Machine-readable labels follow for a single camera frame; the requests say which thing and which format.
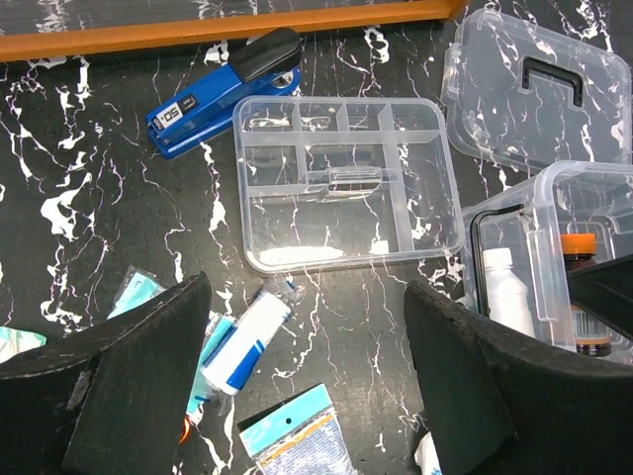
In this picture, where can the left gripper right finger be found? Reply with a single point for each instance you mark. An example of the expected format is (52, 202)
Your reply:
(500, 402)

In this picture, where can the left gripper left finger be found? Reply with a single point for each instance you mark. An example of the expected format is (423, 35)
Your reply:
(111, 399)

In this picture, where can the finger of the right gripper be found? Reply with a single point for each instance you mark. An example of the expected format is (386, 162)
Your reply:
(612, 281)

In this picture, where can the brown medicine bottle orange cap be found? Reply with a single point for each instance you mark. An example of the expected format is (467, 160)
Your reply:
(592, 336)

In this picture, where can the white blue mask packet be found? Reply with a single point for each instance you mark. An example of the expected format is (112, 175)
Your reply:
(426, 458)

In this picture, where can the clear medicine kit box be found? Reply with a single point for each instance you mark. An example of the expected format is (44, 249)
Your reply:
(567, 197)

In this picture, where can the white plastic bottle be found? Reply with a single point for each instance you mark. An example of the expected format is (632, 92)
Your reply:
(507, 294)

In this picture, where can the clear teal bandage packet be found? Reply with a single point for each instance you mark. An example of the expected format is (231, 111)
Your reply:
(137, 288)

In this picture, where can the teal header cotton swab bag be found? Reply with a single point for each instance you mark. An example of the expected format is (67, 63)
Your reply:
(301, 435)

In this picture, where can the small orange coin item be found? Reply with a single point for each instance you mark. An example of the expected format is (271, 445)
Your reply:
(185, 430)

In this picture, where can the white green sachet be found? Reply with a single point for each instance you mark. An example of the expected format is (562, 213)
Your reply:
(13, 342)

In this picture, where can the blue white ointment tube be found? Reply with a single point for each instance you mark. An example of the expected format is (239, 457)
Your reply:
(233, 345)

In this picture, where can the clear divided organizer tray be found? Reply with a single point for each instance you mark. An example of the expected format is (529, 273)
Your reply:
(329, 182)

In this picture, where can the blue stapler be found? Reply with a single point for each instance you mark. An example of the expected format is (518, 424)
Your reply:
(269, 66)

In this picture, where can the orange wooden shelf rack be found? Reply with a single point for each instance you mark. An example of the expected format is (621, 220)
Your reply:
(177, 33)

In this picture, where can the clear lid with black handle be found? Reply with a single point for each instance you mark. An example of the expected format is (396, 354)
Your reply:
(525, 96)

